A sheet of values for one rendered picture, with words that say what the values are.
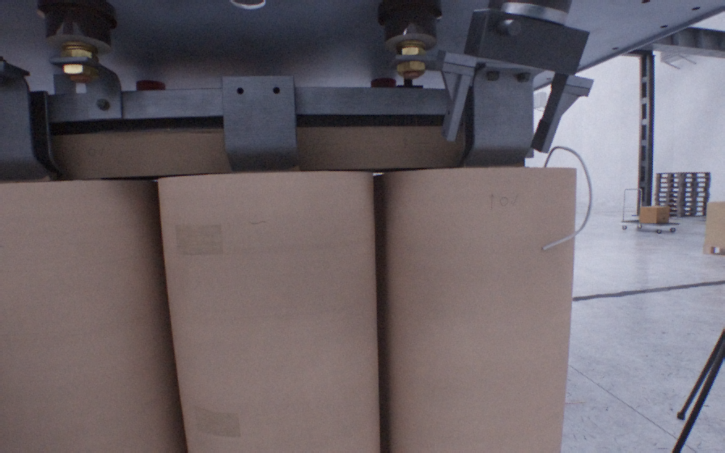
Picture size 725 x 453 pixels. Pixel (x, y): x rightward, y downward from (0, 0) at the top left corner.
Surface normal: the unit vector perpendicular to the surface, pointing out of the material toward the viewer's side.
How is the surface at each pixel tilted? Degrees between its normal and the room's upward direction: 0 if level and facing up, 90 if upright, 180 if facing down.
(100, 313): 90
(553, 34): 113
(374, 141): 90
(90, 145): 90
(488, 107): 90
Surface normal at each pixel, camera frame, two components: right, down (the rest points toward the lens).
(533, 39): 0.11, 0.49
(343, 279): 0.63, 0.07
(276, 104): 0.14, 0.10
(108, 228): 0.83, 0.04
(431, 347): -0.48, 0.11
